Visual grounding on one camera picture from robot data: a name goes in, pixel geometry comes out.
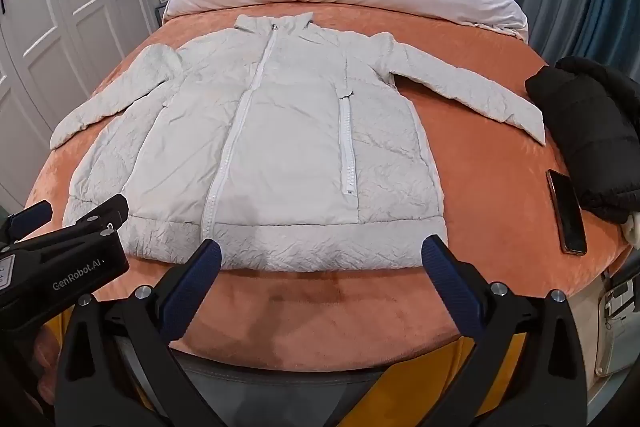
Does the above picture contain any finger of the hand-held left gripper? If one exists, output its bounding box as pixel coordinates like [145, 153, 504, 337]
[60, 193, 131, 242]
[0, 201, 55, 254]

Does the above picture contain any white cloth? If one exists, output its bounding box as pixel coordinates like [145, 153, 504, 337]
[621, 211, 640, 249]

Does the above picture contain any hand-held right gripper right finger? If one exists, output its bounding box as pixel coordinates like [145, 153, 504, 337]
[421, 238, 594, 427]

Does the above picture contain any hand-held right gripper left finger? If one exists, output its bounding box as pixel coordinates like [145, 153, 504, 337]
[54, 238, 236, 427]

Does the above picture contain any black smartphone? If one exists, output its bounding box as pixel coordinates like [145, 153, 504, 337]
[546, 169, 588, 256]

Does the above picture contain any orange plush bed blanket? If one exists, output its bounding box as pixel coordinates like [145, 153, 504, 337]
[22, 4, 632, 360]

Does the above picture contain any white puffer jacket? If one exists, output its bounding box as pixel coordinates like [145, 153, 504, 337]
[50, 13, 546, 272]

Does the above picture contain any white panelled wardrobe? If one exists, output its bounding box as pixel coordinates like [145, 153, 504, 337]
[0, 0, 174, 208]

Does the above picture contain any black puffer jacket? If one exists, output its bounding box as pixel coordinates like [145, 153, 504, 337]
[525, 56, 640, 224]

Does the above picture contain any beige bag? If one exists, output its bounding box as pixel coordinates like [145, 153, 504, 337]
[592, 257, 640, 379]

